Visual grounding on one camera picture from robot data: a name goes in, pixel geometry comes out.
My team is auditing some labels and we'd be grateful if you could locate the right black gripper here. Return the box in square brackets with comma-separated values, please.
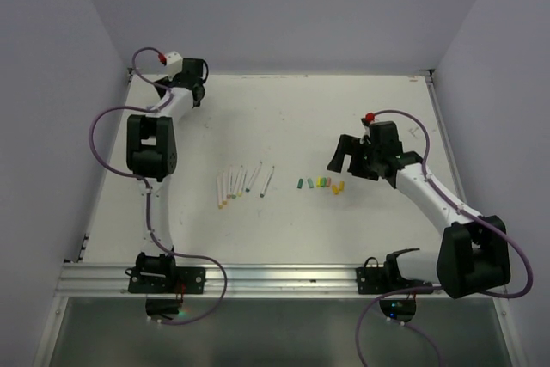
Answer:
[327, 132, 382, 180]

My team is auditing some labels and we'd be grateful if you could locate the dark green marker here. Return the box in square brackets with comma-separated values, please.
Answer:
[245, 162, 263, 193]

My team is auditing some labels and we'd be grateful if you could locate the orange capped marker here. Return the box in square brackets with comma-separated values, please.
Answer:
[217, 174, 224, 209]

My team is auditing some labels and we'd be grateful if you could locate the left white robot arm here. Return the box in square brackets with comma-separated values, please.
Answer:
[126, 52, 208, 295]

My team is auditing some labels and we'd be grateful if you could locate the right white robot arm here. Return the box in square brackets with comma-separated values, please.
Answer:
[327, 121, 511, 298]

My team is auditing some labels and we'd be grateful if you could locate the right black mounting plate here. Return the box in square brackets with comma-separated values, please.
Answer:
[355, 266, 432, 295]

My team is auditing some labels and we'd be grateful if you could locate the black mounting plate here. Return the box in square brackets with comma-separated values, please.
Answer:
[125, 266, 206, 295]
[355, 266, 432, 295]

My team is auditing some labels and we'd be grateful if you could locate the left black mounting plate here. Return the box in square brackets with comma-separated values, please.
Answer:
[125, 266, 206, 295]

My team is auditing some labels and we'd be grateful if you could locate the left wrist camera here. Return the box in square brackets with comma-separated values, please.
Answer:
[157, 51, 183, 79]

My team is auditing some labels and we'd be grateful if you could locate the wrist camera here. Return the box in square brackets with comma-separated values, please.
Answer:
[157, 51, 183, 79]
[361, 113, 379, 137]

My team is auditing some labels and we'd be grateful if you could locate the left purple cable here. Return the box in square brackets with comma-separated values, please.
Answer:
[88, 46, 228, 326]

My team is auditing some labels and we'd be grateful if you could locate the purple cable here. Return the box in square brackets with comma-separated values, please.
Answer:
[88, 46, 228, 326]
[356, 109, 535, 367]

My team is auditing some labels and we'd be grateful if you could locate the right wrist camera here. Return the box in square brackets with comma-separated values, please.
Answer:
[361, 113, 379, 137]

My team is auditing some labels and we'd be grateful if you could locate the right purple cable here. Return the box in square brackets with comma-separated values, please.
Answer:
[356, 109, 535, 367]

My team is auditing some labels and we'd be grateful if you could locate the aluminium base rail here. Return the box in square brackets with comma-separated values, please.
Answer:
[54, 262, 359, 299]

